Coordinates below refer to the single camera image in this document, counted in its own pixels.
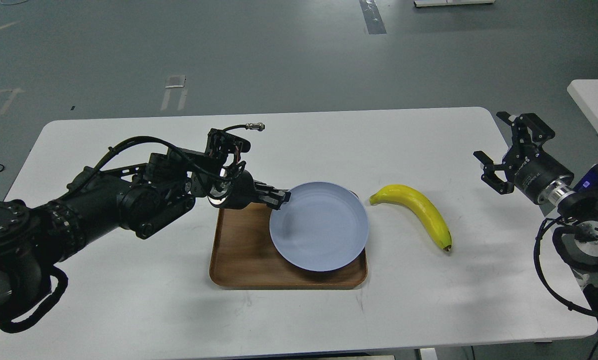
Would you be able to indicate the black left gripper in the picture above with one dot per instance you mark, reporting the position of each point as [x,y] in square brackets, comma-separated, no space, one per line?
[245,190]

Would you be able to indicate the light blue plate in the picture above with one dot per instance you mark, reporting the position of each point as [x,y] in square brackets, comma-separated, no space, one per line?
[322,228]

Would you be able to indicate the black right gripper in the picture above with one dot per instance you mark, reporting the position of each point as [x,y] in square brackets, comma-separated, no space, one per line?
[526,166]

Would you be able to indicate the yellow banana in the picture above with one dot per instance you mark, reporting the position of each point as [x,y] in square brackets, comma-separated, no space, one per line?
[428,215]

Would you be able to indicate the white object on floor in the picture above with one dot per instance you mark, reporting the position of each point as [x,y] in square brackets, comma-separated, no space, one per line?
[445,3]

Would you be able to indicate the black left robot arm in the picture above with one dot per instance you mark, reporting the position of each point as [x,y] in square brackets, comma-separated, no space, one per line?
[142,184]

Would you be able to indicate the brown wooden tray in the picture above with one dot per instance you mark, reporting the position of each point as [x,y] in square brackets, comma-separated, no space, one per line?
[244,257]

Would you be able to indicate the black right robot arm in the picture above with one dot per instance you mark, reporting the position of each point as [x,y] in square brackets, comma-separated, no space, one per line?
[574,230]

